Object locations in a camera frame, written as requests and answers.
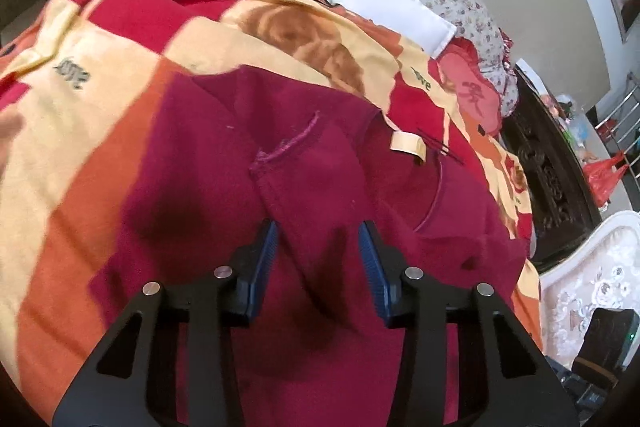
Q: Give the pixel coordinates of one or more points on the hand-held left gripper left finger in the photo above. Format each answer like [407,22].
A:
[263,257]

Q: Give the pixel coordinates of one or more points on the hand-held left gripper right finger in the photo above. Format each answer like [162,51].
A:
[371,259]

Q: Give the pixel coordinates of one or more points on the maroon knit sweater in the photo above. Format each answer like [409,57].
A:
[320,187]

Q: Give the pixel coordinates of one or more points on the red orange printed blanket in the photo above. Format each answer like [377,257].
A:
[100,147]

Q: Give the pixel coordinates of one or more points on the dark carved wooden headboard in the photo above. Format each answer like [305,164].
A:
[550,177]

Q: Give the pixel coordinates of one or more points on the red embroidered cushion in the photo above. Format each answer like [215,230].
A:
[467,82]

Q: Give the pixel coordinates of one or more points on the white lace covered chair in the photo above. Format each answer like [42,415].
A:
[585,287]

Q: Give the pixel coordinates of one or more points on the clear plastic bottle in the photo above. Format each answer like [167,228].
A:
[577,129]

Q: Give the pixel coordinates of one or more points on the white paper box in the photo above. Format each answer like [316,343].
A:
[531,72]

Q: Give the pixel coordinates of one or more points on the red plastic bag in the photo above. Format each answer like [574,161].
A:
[604,177]

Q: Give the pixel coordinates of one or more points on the black electronic device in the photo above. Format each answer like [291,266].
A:
[612,337]

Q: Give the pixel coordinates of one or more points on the white pillow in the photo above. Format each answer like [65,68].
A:
[395,4]

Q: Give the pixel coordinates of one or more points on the metal rack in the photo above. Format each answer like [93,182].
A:
[625,107]

